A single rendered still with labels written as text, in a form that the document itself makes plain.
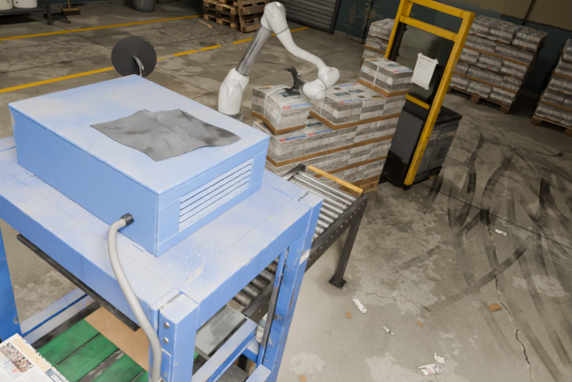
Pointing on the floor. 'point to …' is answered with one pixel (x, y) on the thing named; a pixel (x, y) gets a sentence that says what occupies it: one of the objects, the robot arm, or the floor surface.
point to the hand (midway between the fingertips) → (285, 77)
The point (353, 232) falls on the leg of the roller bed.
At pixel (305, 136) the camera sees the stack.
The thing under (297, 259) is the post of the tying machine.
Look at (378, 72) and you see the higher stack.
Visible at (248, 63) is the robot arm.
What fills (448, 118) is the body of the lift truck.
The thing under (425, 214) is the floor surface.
